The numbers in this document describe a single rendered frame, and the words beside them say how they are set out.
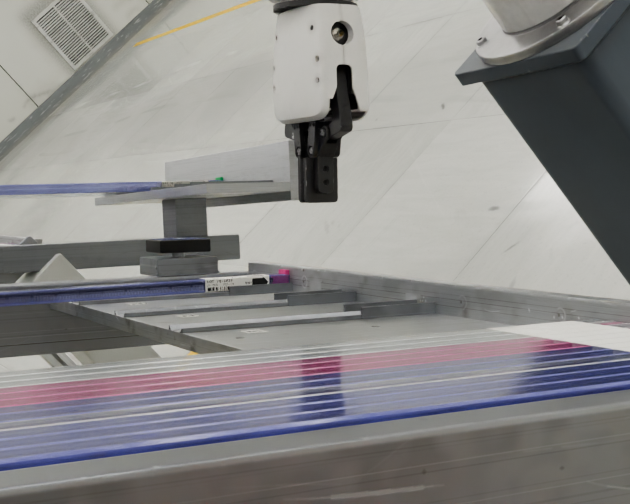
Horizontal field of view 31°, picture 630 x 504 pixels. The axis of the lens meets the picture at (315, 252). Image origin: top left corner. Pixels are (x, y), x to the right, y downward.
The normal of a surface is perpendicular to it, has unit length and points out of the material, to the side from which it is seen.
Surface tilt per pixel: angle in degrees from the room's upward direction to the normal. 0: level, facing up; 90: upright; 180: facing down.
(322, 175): 90
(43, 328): 90
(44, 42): 90
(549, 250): 0
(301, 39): 48
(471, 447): 90
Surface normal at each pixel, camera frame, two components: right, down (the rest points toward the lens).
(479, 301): -0.88, 0.04
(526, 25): -0.52, 0.70
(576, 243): -0.61, -0.71
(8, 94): 0.47, 0.04
